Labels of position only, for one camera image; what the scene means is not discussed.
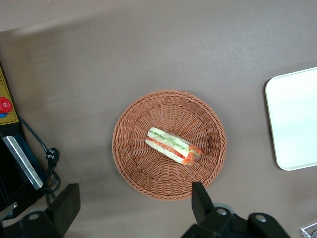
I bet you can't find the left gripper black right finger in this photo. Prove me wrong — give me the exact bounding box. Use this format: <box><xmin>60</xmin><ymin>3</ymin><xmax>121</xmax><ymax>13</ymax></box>
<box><xmin>191</xmin><ymin>181</ymin><xmax>235</xmax><ymax>234</ymax></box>

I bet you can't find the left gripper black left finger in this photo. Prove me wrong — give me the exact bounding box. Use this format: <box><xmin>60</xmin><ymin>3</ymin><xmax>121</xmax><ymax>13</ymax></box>
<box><xmin>46</xmin><ymin>183</ymin><xmax>81</xmax><ymax>238</ymax></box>

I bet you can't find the black power cable with plug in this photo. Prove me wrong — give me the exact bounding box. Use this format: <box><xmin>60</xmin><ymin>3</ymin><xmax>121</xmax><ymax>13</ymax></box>
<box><xmin>17</xmin><ymin>115</ymin><xmax>61</xmax><ymax>207</ymax></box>

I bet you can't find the triangle sandwich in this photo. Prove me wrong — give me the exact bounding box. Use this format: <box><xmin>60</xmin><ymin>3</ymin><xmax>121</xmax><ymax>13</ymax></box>
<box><xmin>144</xmin><ymin>126</ymin><xmax>203</xmax><ymax>166</ymax></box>

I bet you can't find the cream rectangular plastic tray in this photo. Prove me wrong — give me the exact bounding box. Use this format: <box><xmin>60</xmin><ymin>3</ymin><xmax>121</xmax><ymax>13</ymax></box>
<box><xmin>265</xmin><ymin>66</ymin><xmax>317</xmax><ymax>171</ymax></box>

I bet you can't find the black appliance with yellow panel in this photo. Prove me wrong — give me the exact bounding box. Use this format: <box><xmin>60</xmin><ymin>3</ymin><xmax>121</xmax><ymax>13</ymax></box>
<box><xmin>0</xmin><ymin>58</ymin><xmax>47</xmax><ymax>221</ymax></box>

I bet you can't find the round brown wicker basket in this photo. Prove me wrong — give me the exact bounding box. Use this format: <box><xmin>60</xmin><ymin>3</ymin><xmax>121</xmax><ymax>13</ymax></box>
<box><xmin>111</xmin><ymin>89</ymin><xmax>227</xmax><ymax>201</ymax></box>

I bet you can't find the red emergency stop button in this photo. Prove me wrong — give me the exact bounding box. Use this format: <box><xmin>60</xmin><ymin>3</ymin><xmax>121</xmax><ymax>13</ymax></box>
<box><xmin>0</xmin><ymin>97</ymin><xmax>13</xmax><ymax>114</ymax></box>

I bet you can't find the clear acrylic bottle rack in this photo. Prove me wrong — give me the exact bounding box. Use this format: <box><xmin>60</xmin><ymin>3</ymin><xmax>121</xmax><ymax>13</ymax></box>
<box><xmin>300</xmin><ymin>222</ymin><xmax>317</xmax><ymax>238</ymax></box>

